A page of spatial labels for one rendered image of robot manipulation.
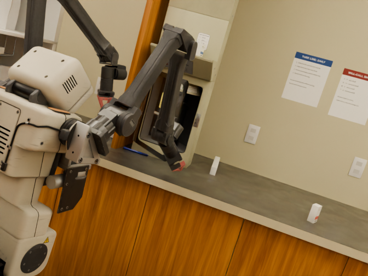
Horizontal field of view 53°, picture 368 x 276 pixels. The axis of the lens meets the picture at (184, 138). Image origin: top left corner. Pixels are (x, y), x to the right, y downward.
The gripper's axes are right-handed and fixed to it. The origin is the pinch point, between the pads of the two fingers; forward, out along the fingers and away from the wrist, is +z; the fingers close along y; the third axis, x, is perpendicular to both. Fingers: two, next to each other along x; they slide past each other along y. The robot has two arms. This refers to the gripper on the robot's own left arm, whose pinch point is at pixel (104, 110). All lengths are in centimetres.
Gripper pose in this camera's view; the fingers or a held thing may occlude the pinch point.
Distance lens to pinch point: 173.1
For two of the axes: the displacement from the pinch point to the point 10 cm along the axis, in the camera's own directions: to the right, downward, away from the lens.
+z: -1.2, 9.8, 1.8
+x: -9.3, -0.5, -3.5
